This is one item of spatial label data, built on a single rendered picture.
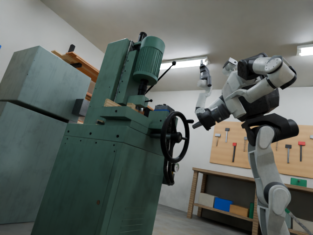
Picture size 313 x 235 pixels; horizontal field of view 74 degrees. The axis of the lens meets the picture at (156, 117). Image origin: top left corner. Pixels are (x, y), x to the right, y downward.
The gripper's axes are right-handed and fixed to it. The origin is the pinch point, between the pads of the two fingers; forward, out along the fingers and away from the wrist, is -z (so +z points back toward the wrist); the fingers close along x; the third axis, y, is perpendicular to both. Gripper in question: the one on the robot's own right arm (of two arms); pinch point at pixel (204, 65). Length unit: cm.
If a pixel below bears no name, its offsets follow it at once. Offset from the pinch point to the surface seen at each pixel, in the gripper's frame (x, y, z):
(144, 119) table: 51, 16, 79
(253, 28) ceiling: -78, -38, -117
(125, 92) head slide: 53, 35, 53
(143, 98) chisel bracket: 47, 23, 59
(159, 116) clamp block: 44, 10, 75
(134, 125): 57, 17, 86
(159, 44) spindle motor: 54, 10, 21
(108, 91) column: 59, 47, 51
